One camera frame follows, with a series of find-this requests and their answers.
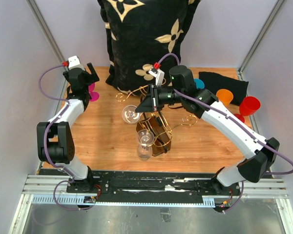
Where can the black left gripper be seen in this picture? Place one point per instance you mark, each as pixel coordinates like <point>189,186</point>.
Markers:
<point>93,78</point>

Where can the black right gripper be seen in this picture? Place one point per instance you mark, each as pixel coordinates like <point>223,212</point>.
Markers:
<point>147,105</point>

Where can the pink wine glass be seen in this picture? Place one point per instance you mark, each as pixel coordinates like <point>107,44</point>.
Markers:
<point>94,96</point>

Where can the clear wine glass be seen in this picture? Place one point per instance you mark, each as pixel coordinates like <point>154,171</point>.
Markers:
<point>145,139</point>
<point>129,115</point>

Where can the blue wine glass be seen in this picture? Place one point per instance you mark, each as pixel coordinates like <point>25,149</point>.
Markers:
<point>199,83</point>

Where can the orange wine glass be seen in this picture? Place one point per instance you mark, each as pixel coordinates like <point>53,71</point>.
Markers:
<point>225,96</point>

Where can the red wine glass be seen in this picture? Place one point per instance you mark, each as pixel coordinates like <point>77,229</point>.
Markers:
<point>248,107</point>

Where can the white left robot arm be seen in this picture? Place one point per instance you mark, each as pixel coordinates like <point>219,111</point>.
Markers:
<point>54,138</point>

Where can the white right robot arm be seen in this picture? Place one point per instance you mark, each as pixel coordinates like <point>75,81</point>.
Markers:
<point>259,153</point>

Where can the black floral pillow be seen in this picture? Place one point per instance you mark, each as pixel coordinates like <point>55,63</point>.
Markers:
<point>140,33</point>

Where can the black folded cloth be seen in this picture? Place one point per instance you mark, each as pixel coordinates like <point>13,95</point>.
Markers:
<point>215,82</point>

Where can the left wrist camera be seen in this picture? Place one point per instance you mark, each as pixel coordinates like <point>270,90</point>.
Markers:
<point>73,62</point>

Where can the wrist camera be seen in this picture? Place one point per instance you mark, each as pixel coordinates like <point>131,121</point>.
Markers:
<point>73,62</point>
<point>157,73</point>

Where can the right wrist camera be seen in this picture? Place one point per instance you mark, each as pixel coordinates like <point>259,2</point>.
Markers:
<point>157,73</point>

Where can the black mounting rail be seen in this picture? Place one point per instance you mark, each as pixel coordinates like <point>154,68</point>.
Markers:
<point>152,187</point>

